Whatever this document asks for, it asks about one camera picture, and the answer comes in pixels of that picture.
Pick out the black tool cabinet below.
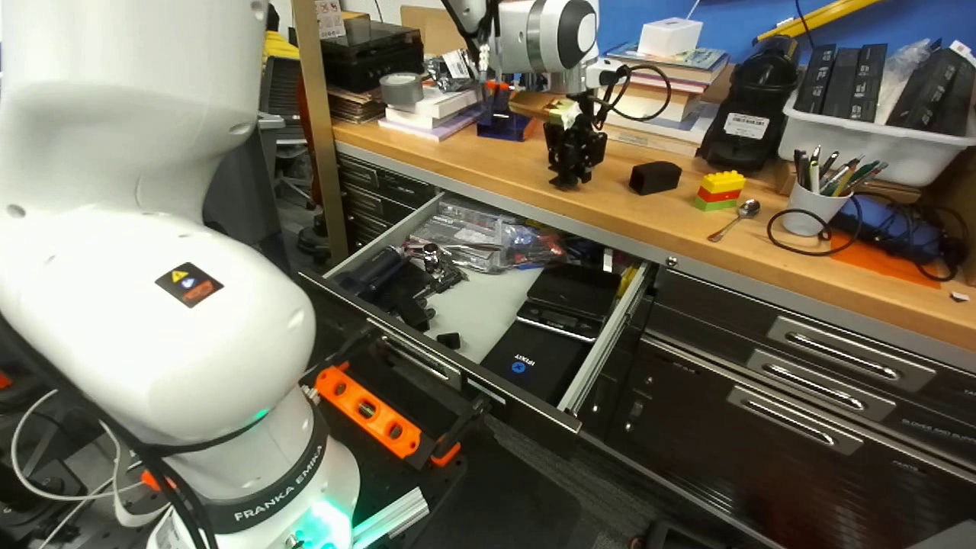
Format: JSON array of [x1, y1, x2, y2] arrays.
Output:
[[334, 140, 976, 549]]

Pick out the pile of black parts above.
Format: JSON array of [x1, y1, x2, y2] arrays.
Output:
[[348, 241, 441, 336]]

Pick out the black wide cabinet drawer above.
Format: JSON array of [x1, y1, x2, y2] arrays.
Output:
[[302, 190, 666, 438]]

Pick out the black hard case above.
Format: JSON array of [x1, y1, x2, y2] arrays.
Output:
[[317, 17, 426, 98]]

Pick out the white pen cup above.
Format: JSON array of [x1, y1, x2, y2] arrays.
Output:
[[787, 181, 854, 241]]

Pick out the metal spoon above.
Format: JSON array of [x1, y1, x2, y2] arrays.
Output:
[[706, 195, 766, 244]]

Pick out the stack of thin boards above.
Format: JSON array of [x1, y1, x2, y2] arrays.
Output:
[[325, 84, 390, 126]]

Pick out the black tall cabinet drawer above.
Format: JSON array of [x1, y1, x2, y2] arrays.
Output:
[[619, 355, 976, 549]]

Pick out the black flat case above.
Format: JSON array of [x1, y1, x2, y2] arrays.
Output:
[[513, 259, 624, 343]]

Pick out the wooden post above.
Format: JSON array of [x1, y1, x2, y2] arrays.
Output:
[[290, 0, 350, 268]]

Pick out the orange spirit level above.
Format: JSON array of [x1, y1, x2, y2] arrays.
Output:
[[311, 362, 467, 473]]

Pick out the clear acrylic bar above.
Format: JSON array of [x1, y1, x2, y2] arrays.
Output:
[[348, 486, 433, 549]]

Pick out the yellow spirit level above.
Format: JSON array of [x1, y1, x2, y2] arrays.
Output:
[[758, 0, 884, 47]]

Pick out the thick white book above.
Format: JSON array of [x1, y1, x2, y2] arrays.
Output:
[[608, 76, 727, 127]]

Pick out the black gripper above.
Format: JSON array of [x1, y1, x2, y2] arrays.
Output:
[[548, 95, 611, 190]]

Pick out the large white book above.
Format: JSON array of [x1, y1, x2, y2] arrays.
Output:
[[608, 100, 717, 159]]

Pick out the orange T-handle hex key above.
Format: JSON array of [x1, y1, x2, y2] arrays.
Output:
[[479, 76, 515, 113]]

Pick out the blue foam board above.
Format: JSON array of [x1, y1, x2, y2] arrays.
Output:
[[594, 0, 976, 104]]

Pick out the black narrow cabinet drawer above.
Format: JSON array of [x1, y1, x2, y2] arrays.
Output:
[[660, 265, 976, 410], [650, 323, 976, 453]]

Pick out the dark cover book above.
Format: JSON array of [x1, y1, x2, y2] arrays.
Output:
[[608, 42, 735, 87]]

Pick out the person in yellow shirt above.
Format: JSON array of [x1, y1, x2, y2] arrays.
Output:
[[262, 26, 306, 66]]

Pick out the bundle of pens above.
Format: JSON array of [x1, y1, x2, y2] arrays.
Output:
[[789, 146, 892, 198]]

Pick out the crumpled silver foil bag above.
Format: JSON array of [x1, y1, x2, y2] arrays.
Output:
[[423, 47, 487, 95]]

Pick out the small white box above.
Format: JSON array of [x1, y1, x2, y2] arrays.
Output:
[[634, 14, 708, 62]]

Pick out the grey duct tape roll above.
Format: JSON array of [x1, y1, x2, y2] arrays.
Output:
[[375, 70, 426, 113]]

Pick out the white plastic bin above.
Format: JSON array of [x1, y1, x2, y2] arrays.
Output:
[[779, 84, 976, 190]]

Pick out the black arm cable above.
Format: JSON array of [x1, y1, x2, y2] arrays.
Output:
[[101, 416, 339, 549]]

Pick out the white floor cables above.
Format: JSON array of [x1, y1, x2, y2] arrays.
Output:
[[6, 385, 171, 549]]

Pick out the dark blue tool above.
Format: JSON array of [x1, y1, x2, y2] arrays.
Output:
[[848, 191, 947, 265]]

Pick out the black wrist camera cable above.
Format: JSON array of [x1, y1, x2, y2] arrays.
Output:
[[594, 59, 675, 126]]

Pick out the pale purple board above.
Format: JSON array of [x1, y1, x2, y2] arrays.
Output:
[[375, 111, 487, 142]]

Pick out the black box blue logo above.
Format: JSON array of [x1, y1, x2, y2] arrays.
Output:
[[476, 318, 598, 410]]

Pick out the black ribbed pack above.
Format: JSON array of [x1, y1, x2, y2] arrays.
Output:
[[884, 41, 976, 136], [794, 41, 892, 121]]

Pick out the black looped table cable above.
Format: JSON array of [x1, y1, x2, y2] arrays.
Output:
[[764, 195, 965, 288]]

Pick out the yellow red green brick toy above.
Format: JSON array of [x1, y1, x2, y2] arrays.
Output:
[[691, 168, 750, 213]]

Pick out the orange mat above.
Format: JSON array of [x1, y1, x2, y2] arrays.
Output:
[[831, 239, 928, 292]]

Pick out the black bag white label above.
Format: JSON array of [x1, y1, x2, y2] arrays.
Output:
[[697, 47, 802, 173]]

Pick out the clear plastic parts bag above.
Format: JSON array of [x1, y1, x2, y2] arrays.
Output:
[[402, 198, 568, 278]]

